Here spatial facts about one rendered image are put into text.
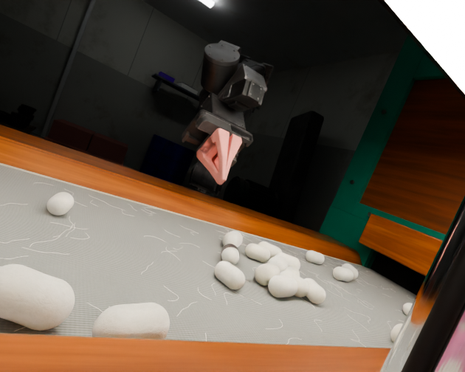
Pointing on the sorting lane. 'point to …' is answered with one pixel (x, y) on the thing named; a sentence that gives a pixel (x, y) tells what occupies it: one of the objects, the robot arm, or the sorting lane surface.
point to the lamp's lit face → (447, 38)
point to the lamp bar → (429, 52)
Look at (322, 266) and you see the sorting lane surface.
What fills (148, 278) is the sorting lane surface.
